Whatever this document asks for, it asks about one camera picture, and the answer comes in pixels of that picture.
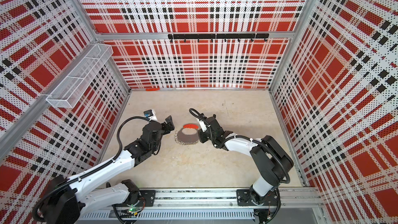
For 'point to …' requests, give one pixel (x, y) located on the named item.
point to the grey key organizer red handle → (188, 135)
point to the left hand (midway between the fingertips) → (166, 121)
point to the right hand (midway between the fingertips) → (200, 131)
